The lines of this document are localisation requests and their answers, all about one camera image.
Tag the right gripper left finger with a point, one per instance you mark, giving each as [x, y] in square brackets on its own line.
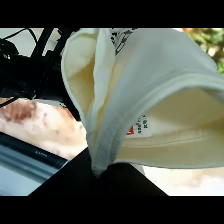
[66, 180]

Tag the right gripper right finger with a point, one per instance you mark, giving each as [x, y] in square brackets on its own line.
[128, 181]

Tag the cream white T-shirt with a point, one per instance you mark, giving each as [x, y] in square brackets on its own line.
[150, 100]

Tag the silver frame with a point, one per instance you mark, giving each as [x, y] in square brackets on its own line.
[23, 170]

